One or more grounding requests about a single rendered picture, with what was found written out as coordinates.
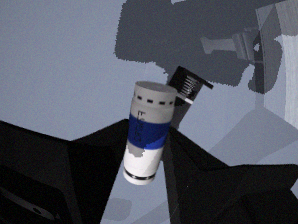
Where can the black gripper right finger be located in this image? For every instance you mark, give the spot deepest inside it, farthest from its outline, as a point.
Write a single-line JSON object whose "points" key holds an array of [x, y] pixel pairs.
{"points": [[202, 189]]}

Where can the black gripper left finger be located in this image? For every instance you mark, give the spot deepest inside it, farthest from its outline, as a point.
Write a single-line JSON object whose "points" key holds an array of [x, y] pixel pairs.
{"points": [[84, 169]]}

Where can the white and blue battery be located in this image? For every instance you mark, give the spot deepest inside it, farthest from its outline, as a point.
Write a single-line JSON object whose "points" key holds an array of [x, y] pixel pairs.
{"points": [[149, 122]]}

